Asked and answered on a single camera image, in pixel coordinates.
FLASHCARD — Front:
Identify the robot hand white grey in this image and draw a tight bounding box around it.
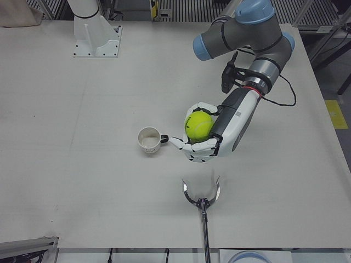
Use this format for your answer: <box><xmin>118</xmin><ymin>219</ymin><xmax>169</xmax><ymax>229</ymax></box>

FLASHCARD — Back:
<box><xmin>167</xmin><ymin>88</ymin><xmax>262</xmax><ymax>164</ymax></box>

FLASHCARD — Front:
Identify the yellow tennis ball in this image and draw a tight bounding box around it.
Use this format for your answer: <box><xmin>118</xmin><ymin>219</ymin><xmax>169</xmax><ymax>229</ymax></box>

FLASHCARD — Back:
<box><xmin>184</xmin><ymin>110</ymin><xmax>216</xmax><ymax>144</ymax></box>

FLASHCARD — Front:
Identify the blue white round object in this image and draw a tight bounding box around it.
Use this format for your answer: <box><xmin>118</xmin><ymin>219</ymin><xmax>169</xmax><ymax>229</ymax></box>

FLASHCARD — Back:
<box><xmin>227</xmin><ymin>250</ymin><xmax>271</xmax><ymax>263</ymax></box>

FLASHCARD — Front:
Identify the aluminium extrusion bar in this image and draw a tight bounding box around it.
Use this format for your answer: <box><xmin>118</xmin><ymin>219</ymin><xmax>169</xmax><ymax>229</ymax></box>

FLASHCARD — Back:
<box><xmin>0</xmin><ymin>236</ymin><xmax>60</xmax><ymax>263</ymax></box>

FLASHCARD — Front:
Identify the beige curtain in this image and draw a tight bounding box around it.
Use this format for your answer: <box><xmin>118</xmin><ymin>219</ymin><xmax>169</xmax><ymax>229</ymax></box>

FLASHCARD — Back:
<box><xmin>0</xmin><ymin>0</ymin><xmax>42</xmax><ymax>28</ymax></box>

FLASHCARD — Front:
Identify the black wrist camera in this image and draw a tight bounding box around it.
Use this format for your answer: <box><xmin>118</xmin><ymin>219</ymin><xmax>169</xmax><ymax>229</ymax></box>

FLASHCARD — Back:
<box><xmin>220</xmin><ymin>52</ymin><xmax>254</xmax><ymax>94</ymax></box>

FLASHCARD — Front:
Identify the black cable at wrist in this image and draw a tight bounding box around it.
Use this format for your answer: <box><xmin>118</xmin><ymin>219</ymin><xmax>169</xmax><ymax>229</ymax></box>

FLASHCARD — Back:
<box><xmin>259</xmin><ymin>73</ymin><xmax>298</xmax><ymax>107</ymax></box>

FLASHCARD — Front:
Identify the white cup with black handle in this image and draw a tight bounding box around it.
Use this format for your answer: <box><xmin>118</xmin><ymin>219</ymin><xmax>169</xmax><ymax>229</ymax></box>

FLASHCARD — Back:
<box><xmin>137</xmin><ymin>126</ymin><xmax>170</xmax><ymax>155</ymax></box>

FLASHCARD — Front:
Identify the metal ring stand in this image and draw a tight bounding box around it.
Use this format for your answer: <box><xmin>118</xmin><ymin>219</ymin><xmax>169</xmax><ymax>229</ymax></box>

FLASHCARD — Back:
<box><xmin>180</xmin><ymin>175</ymin><xmax>222</xmax><ymax>263</ymax></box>

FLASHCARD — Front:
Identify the aluminium frame with struts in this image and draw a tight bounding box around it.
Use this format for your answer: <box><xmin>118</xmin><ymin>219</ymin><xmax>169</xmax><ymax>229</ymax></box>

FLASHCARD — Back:
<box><xmin>291</xmin><ymin>0</ymin><xmax>351</xmax><ymax>95</ymax></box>

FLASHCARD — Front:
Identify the white pedestal column mount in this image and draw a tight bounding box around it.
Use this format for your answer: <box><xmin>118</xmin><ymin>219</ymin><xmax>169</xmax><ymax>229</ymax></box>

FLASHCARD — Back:
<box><xmin>67</xmin><ymin>0</ymin><xmax>123</xmax><ymax>59</ymax></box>

